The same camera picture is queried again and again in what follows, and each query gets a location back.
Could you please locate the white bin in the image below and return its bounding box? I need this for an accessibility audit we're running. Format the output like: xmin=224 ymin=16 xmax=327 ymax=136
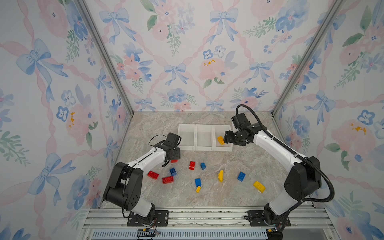
xmin=213 ymin=125 xmax=233 ymax=152
xmin=178 ymin=124 xmax=196 ymax=151
xmin=196 ymin=125 xmax=213 ymax=151

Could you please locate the long red lego brick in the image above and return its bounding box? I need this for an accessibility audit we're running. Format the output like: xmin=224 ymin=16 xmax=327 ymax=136
xmin=162 ymin=176 xmax=174 ymax=184

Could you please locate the red curved lego brick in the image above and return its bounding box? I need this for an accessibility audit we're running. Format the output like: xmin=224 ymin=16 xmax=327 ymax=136
xmin=147 ymin=171 xmax=159 ymax=180

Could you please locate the yellow long lego brick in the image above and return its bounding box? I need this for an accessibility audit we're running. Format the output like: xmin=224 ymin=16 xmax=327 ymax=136
xmin=253 ymin=181 xmax=266 ymax=193

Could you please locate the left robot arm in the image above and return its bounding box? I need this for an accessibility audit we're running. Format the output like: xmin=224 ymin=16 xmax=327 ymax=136
xmin=103 ymin=133 xmax=182 ymax=217

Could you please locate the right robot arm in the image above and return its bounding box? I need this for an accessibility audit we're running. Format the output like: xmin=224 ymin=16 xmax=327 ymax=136
xmin=224 ymin=113 xmax=322 ymax=226

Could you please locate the red square lego brick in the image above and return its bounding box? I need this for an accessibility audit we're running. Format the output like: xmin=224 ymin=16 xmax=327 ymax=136
xmin=189 ymin=161 xmax=196 ymax=171

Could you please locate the yellow curved lego brick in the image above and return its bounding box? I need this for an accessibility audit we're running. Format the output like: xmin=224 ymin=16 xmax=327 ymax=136
xmin=218 ymin=170 xmax=224 ymax=183

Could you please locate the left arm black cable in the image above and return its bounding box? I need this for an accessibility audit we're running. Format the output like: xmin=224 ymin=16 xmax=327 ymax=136
xmin=148 ymin=134 xmax=169 ymax=148

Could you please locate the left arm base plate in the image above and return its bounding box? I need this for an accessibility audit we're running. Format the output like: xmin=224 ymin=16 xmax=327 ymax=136
xmin=127 ymin=210 xmax=170 ymax=227

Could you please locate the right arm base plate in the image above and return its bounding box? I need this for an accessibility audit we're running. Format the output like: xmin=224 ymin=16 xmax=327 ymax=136
xmin=244 ymin=210 xmax=291 ymax=228

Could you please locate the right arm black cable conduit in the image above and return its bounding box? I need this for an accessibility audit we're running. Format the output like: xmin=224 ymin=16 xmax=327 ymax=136
xmin=235 ymin=104 xmax=335 ymax=203

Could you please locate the aluminium rail frame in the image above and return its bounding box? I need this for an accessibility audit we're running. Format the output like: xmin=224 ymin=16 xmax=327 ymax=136
xmin=78 ymin=205 xmax=340 ymax=240

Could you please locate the right aluminium corner post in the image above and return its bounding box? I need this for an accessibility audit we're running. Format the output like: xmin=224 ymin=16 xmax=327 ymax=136
xmin=271 ymin=0 xmax=345 ymax=117

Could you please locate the aluminium corner post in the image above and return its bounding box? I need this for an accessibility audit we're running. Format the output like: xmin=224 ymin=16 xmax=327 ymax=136
xmin=271 ymin=0 xmax=345 ymax=117
xmin=74 ymin=0 xmax=134 ymax=118

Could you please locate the left aluminium corner post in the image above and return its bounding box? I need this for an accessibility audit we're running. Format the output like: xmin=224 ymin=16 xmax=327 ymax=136
xmin=74 ymin=0 xmax=134 ymax=118

